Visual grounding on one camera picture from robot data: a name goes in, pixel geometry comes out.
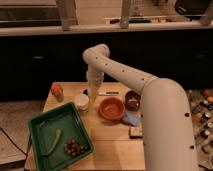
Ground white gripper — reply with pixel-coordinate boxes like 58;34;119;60
86;68;104;91

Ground yellow banana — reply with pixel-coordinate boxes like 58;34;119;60
88;88;98;108

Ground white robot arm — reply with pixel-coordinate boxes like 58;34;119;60
83;44;199;171

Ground white paper cup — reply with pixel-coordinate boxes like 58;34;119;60
74;94;89;111

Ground orange bowl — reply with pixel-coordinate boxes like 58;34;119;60
99;97;125;120

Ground orange carrot toy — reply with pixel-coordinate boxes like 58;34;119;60
51;83;64;102

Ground dark maroon bowl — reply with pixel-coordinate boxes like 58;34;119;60
125;90;141;111

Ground wooden table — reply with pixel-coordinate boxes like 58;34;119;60
24;82;145;171

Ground blue sponge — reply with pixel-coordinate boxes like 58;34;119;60
122;111;141;126

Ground brown sponge block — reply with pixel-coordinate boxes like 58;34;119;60
129;127;143;139

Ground green plastic tray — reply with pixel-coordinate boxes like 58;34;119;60
28;102;93;171

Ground bunch of dark grapes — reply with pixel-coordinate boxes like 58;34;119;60
64;139;87;157

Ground spice jars on floor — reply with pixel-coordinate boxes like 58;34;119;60
187;89;213;171

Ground black cable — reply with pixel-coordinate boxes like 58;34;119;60
0;127;33;163

